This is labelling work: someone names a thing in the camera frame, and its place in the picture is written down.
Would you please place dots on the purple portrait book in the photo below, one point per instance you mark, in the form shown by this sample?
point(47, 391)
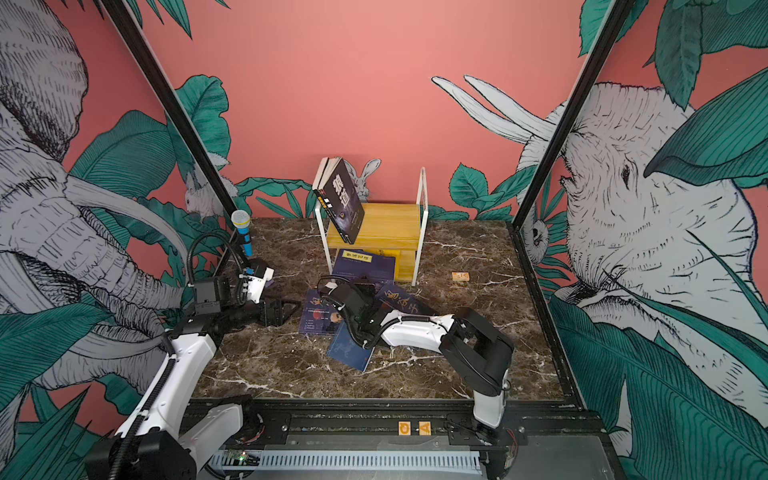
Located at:
point(317, 318)
point(398, 298)

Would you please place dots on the white wooden two-tier shelf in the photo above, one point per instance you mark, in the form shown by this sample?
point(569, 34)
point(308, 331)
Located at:
point(395, 228)

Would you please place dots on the blue toy microphone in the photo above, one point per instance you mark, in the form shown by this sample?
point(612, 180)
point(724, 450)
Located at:
point(241, 220)

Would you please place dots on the dark brown leaning book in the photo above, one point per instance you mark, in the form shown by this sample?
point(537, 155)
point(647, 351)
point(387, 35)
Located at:
point(325, 170)

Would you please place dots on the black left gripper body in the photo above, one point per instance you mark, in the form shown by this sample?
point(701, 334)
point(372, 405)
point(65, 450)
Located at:
point(245, 313)

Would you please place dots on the right black frame post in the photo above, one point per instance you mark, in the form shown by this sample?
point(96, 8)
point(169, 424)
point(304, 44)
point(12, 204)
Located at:
point(613, 22)

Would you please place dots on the purple portrait book right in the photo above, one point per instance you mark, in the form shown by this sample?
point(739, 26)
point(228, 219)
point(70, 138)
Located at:
point(398, 298)

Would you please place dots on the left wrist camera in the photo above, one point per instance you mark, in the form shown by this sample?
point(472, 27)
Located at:
point(254, 282)

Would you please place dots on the purple portrait book left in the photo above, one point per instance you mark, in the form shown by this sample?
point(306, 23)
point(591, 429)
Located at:
point(317, 318)

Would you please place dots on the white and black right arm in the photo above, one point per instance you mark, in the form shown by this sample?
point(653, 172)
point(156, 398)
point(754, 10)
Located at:
point(479, 353)

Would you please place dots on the blue book yellow label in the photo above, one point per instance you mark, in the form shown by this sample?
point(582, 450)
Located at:
point(359, 265)

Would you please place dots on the black frame post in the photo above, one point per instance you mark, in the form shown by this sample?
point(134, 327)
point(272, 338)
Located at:
point(127, 26)
point(613, 22)

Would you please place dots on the left black frame post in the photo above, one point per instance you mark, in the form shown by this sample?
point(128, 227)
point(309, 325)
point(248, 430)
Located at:
point(127, 26)

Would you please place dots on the black front rail base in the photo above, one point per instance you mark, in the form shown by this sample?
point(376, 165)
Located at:
point(414, 439)

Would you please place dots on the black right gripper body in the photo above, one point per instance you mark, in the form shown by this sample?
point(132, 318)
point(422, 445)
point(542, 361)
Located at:
point(366, 290)

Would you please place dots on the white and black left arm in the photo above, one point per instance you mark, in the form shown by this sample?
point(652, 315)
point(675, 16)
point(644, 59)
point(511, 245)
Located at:
point(150, 443)

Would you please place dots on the dark blue book white label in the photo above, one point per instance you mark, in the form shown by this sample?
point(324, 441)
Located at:
point(344, 350)

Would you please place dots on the black book white characters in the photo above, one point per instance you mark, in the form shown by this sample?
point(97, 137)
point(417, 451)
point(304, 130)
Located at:
point(342, 204)

